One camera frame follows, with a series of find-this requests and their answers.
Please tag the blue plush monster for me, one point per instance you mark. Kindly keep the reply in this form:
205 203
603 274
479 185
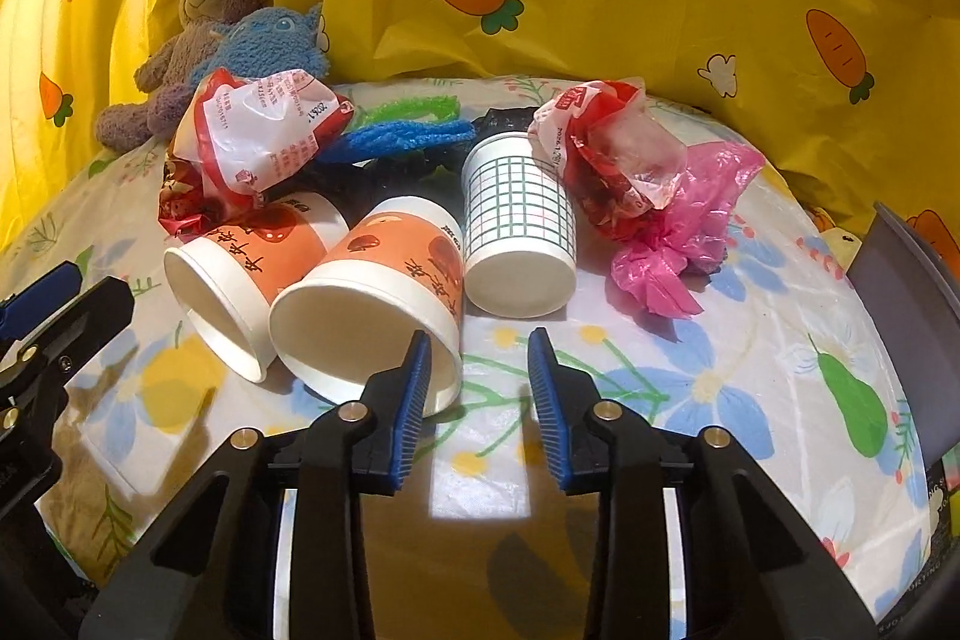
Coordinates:
268 41

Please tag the blue foam net sleeve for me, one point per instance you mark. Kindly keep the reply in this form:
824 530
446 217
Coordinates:
393 138

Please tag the black plastic bag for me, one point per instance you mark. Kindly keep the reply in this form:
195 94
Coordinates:
355 189

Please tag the floral bed sheet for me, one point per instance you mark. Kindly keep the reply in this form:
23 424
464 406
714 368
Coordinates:
480 543

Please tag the large green grid paper cup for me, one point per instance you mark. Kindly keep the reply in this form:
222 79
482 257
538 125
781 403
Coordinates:
519 230

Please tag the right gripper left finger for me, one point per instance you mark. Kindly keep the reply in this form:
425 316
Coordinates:
206 566

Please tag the green foam net sleeve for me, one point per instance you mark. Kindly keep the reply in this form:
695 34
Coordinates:
430 109

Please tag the red white snack bag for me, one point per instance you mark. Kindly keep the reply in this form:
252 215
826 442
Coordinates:
239 138

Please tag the orange paper cup right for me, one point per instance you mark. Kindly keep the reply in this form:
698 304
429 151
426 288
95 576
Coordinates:
399 270

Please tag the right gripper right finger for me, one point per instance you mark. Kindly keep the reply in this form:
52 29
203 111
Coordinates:
753 567

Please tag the grey plastic trash bin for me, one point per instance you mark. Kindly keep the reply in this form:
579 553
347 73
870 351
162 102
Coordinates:
913 299

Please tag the pink plastic bag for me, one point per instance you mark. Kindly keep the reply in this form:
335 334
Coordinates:
689 234

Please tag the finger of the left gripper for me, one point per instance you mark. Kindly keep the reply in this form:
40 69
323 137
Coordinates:
33 388
23 312

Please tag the orange paper cup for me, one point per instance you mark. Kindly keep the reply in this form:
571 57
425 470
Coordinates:
227 280
399 270

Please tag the red white plastic wrapper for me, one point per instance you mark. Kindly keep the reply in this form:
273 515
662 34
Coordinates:
614 159

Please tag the orange paper cup left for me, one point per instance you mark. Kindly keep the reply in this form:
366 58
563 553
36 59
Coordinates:
227 280

